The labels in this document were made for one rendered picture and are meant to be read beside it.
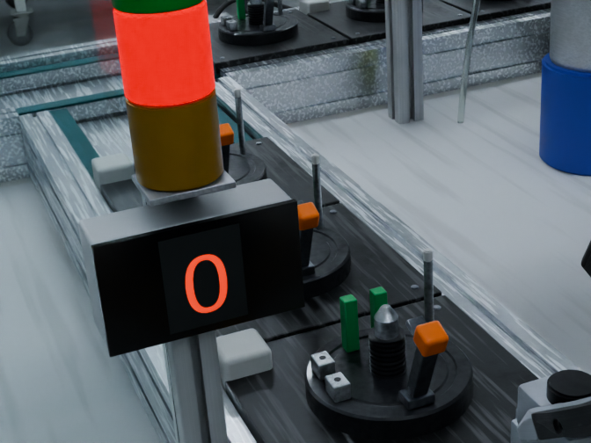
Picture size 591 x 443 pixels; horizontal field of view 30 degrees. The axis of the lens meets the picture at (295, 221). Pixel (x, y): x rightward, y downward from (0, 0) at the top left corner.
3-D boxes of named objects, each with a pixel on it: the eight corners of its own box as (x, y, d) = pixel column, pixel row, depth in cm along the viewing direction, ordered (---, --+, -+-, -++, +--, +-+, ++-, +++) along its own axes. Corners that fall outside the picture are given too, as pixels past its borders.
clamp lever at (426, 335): (434, 397, 87) (450, 337, 81) (411, 403, 86) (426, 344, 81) (413, 362, 89) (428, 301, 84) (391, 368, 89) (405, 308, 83)
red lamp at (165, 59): (227, 95, 59) (218, 6, 57) (137, 112, 58) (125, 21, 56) (200, 71, 64) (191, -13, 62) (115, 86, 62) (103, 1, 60)
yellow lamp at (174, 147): (236, 180, 62) (228, 97, 59) (149, 199, 60) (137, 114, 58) (208, 151, 66) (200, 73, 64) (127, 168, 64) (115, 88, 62)
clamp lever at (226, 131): (232, 181, 128) (235, 133, 123) (215, 185, 128) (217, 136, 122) (222, 161, 131) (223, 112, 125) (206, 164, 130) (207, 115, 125)
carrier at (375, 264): (442, 309, 108) (441, 192, 103) (209, 373, 101) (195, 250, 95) (342, 217, 129) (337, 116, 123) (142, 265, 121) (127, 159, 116)
